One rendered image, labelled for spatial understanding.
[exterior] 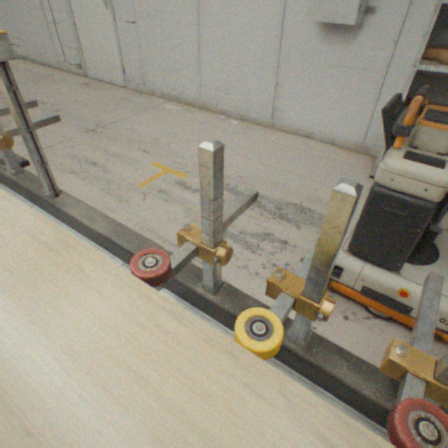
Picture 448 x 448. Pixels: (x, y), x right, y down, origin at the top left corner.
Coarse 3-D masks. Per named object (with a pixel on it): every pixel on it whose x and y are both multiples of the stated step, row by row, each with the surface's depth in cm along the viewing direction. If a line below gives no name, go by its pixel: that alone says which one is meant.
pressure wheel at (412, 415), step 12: (396, 408) 41; (408, 408) 41; (420, 408) 41; (432, 408) 41; (396, 420) 40; (408, 420) 40; (420, 420) 40; (432, 420) 40; (444, 420) 40; (396, 432) 39; (408, 432) 39; (420, 432) 39; (432, 432) 38; (444, 432) 39; (396, 444) 39; (408, 444) 38; (420, 444) 38; (432, 444) 38; (444, 444) 38
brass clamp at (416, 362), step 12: (408, 348) 56; (384, 360) 56; (396, 360) 54; (408, 360) 54; (420, 360) 54; (432, 360) 54; (384, 372) 57; (396, 372) 55; (420, 372) 52; (432, 372) 52; (432, 384) 51; (444, 384) 51; (432, 396) 53; (444, 396) 51
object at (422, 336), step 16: (432, 272) 71; (432, 288) 68; (432, 304) 64; (416, 320) 63; (432, 320) 61; (416, 336) 59; (432, 336) 59; (400, 384) 54; (416, 384) 52; (400, 400) 50
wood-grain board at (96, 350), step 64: (0, 192) 79; (0, 256) 62; (64, 256) 62; (0, 320) 51; (64, 320) 51; (128, 320) 51; (192, 320) 51; (0, 384) 43; (64, 384) 43; (128, 384) 43; (192, 384) 43; (256, 384) 44
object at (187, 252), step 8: (248, 192) 89; (256, 192) 89; (240, 200) 86; (248, 200) 86; (232, 208) 83; (240, 208) 83; (224, 216) 80; (232, 216) 81; (224, 224) 79; (184, 248) 70; (192, 248) 71; (176, 256) 68; (184, 256) 69; (192, 256) 71; (176, 264) 67; (184, 264) 69; (176, 272) 68; (168, 280) 66; (160, 288) 64
